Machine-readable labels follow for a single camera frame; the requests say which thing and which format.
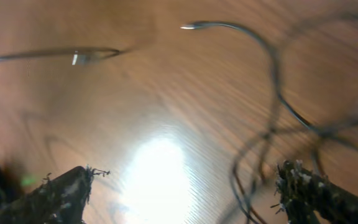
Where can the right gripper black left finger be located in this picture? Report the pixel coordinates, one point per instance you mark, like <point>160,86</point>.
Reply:
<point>59,200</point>

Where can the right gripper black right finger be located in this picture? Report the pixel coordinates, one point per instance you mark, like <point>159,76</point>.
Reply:
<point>303,193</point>

